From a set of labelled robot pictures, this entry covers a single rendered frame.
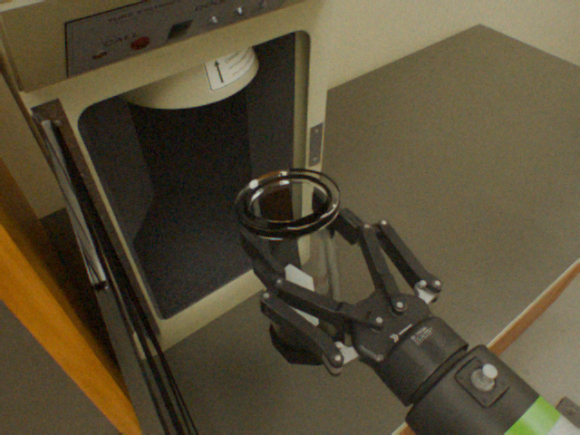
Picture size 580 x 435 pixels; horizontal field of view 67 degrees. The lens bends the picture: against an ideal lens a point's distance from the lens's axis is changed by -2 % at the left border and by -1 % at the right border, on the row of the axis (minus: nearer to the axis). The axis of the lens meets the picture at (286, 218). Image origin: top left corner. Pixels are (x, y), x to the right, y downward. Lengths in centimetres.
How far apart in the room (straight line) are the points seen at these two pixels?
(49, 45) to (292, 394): 54
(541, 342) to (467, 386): 166
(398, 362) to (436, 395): 4
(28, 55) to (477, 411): 37
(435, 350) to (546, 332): 168
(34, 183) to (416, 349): 79
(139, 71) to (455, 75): 106
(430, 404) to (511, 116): 97
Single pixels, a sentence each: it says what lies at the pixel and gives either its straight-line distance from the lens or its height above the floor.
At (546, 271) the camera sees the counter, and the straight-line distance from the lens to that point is 91.
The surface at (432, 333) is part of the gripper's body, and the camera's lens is 39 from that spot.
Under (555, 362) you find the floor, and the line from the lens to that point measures 200.
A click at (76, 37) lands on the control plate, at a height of 146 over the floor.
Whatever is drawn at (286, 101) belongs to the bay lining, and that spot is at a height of 126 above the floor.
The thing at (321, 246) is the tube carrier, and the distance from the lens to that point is 46.
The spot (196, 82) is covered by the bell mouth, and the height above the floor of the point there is 134.
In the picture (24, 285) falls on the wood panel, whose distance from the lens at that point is 39.
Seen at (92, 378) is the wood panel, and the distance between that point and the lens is 53.
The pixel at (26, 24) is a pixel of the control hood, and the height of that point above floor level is 148.
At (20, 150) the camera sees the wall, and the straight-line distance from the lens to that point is 94.
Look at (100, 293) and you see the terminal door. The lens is 25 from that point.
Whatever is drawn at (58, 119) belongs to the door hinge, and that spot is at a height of 137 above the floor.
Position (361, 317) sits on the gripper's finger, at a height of 123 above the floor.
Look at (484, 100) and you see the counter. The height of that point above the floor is 94.
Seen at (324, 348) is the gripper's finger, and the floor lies 123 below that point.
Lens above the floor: 158
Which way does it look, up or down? 48 degrees down
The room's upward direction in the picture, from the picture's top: straight up
